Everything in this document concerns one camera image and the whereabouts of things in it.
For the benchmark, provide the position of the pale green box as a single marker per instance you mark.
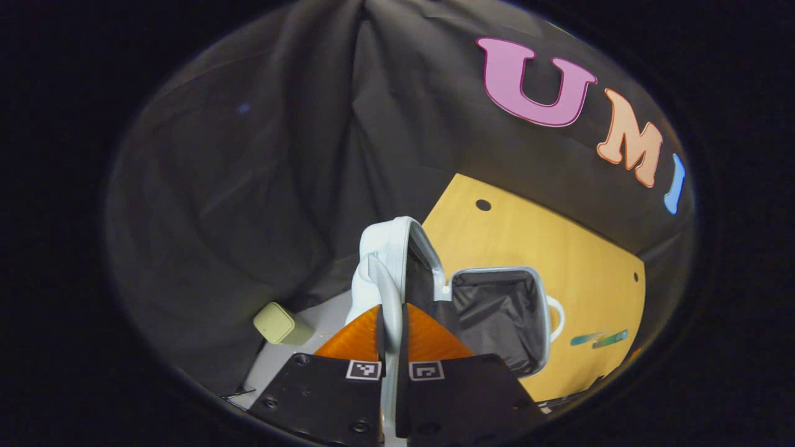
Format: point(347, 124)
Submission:
point(279, 323)

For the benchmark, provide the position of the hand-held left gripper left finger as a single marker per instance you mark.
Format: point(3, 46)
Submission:
point(323, 397)

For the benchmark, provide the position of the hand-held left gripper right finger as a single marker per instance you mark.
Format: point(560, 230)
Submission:
point(459, 397)

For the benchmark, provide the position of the small white suitcase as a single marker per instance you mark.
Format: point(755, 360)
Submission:
point(497, 310)

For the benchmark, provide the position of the blue green skin care bottle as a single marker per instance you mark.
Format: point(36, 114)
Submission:
point(612, 338)

